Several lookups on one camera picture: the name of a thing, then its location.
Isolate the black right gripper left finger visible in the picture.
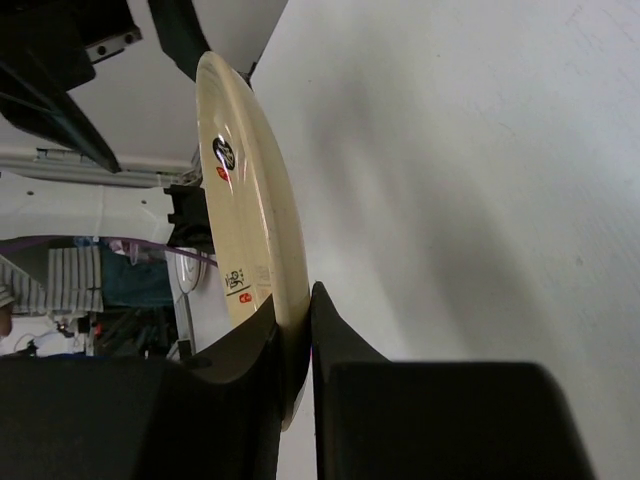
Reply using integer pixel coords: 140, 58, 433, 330
1, 301, 281, 479

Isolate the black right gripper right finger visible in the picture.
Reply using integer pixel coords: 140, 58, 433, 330
310, 283, 595, 479

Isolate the plain beige plate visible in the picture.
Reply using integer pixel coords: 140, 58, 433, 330
196, 51, 310, 429

